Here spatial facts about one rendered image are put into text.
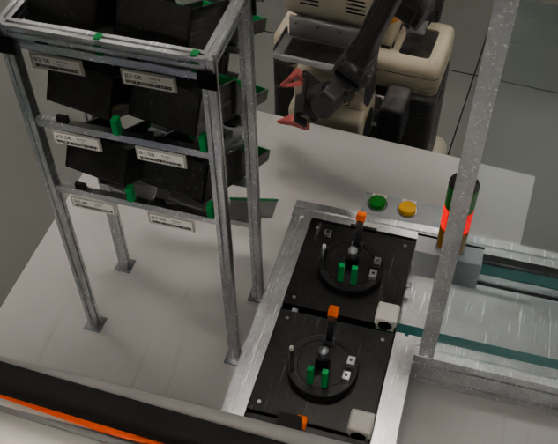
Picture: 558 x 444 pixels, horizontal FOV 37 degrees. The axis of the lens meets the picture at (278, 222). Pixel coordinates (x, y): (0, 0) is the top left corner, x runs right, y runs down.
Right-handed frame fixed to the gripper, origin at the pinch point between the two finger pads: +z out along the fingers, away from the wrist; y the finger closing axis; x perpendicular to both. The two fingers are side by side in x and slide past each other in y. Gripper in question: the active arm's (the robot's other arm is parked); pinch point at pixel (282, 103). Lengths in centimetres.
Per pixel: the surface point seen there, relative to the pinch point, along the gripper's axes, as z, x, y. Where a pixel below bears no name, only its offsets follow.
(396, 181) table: -17.9, 26.7, 14.3
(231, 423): -108, -135, 80
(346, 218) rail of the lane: -18.7, 4.0, 30.4
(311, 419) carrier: -28, -18, 76
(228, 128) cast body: -15.0, -34.9, 21.5
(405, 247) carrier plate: -32.3, 7.6, 37.3
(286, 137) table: 9.8, 15.3, 2.2
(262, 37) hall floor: 114, 123, -102
